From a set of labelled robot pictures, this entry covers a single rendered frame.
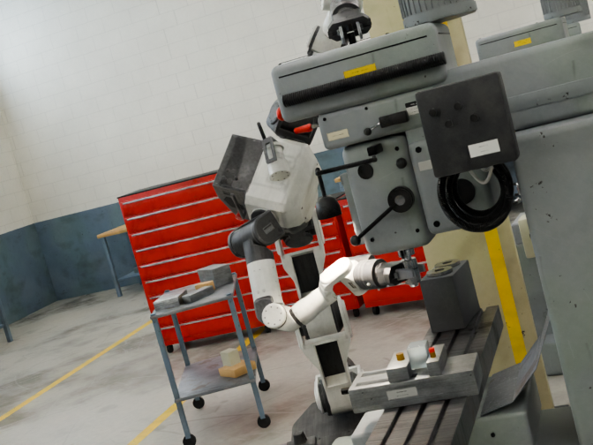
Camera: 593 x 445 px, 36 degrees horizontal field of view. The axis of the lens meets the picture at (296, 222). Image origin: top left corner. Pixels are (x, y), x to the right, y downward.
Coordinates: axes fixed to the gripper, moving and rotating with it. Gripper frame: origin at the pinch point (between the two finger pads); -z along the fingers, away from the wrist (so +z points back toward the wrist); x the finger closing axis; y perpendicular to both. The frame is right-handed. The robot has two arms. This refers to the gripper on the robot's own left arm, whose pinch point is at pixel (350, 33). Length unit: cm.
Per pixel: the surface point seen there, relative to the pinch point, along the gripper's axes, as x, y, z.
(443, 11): -24.6, 6.4, -14.4
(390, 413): 14, -76, -71
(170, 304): 144, -227, 178
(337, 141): 10.6, -19.0, -22.4
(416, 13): -17.8, 6.1, -11.1
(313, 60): 11.4, 1.0, -11.5
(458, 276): -15, -97, 0
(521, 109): -37, -17, -33
